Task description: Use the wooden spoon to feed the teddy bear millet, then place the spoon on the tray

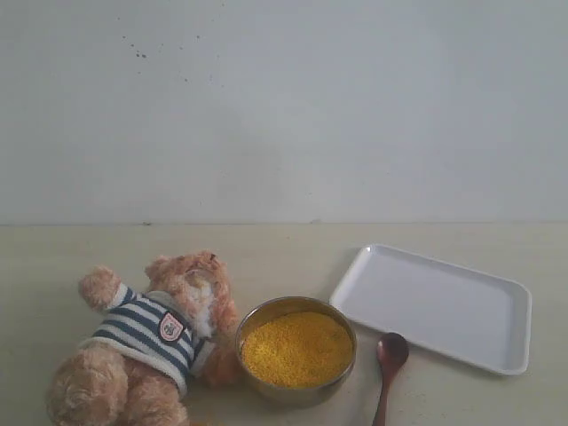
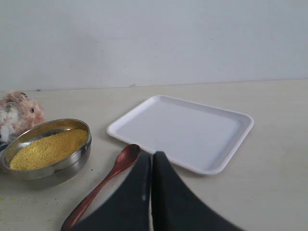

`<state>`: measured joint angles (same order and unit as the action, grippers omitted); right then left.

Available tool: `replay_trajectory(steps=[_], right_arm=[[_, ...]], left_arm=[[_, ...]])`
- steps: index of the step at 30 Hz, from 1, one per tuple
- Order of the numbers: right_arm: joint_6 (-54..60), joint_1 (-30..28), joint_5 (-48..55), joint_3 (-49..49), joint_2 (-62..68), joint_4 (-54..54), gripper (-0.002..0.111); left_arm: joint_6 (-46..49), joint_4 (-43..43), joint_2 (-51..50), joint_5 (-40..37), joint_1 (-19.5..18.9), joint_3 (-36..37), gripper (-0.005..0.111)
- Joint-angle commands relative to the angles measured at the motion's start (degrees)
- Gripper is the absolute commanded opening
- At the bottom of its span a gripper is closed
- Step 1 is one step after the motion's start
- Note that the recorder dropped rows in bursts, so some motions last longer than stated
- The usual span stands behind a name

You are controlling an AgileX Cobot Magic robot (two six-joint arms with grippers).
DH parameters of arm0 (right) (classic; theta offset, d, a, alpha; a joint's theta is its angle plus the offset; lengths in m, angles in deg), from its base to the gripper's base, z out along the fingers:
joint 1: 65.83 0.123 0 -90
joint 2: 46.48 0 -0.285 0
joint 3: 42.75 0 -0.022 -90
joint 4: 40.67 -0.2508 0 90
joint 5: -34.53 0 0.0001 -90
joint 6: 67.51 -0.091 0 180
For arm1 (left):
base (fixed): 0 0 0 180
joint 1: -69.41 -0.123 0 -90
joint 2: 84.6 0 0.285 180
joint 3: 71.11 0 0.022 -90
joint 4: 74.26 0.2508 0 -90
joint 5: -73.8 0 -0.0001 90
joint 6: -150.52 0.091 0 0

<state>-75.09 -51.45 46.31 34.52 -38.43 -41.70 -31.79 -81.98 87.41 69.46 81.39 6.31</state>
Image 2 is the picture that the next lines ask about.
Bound yellow millet grains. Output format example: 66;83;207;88
9;129;89;170

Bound stainless steel bowl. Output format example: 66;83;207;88
0;118;91;188

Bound teddy bear striped sweater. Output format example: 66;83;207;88
0;91;45;152

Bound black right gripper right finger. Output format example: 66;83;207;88
152;152;242;231

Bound white rectangular tray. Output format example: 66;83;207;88
107;95;254;175

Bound brown wooden spoon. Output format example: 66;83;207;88
61;144;141;231

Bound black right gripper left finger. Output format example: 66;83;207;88
75;152;152;231

